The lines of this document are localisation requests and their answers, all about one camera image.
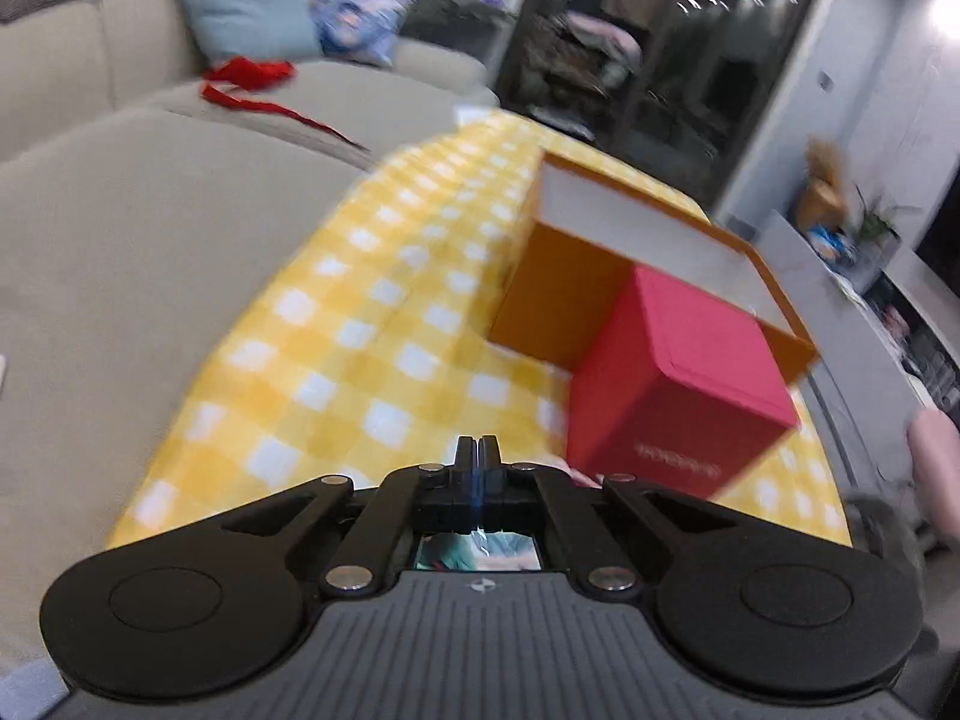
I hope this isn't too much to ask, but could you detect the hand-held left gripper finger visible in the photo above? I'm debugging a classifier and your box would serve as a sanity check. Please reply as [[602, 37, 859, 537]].
[[223, 434, 479, 602], [478, 434, 734, 601]]

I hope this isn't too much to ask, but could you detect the colourful printed packet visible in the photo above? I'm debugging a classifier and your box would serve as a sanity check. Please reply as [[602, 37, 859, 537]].
[[415, 531, 542, 572]]

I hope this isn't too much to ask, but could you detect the orange box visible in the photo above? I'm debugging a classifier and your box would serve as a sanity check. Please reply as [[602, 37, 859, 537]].
[[487, 148, 820, 385]]

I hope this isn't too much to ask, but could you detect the yellow checked tablecloth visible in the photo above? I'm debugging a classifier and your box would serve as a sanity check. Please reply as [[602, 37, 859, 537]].
[[105, 108, 854, 553]]

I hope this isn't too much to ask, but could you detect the red box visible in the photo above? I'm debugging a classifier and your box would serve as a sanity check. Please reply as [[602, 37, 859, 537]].
[[565, 265, 801, 502]]

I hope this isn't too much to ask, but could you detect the white low cabinet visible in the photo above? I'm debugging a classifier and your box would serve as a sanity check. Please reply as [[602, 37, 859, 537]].
[[748, 208, 960, 497]]

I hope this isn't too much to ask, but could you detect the grey fuzzy slipper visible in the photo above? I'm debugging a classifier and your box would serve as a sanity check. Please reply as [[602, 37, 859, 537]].
[[843, 490, 936, 565]]

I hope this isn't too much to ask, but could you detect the blue snack bag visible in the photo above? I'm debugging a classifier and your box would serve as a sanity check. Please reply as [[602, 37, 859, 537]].
[[808, 223, 861, 269]]

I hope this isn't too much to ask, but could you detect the black rolling rack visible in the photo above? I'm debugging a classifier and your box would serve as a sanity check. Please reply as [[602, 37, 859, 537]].
[[523, 6, 647, 130]]

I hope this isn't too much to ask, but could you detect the beige sofa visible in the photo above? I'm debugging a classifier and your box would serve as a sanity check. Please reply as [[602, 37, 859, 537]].
[[0, 0, 502, 683]]

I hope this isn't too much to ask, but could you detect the person's bare leg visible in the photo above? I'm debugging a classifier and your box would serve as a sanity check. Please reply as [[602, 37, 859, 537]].
[[906, 407, 960, 550]]

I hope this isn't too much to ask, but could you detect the pink cloth bundle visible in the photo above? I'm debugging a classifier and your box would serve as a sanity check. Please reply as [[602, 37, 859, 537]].
[[564, 10, 644, 66]]

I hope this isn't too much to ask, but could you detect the red ribbon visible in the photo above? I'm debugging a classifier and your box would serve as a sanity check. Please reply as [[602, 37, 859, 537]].
[[199, 55, 370, 152]]

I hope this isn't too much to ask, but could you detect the green potted plant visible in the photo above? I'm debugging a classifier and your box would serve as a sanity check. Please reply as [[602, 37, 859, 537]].
[[851, 180, 925, 250]]

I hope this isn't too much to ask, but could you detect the blue printed cushion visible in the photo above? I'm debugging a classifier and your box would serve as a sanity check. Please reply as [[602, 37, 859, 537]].
[[310, 0, 415, 68]]

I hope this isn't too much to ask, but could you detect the person's blue clothing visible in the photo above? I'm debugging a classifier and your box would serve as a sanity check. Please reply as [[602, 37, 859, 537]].
[[0, 658, 70, 720]]

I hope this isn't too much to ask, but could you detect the sliding glass door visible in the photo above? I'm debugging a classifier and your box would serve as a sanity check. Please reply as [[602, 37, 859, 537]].
[[490, 0, 835, 212]]

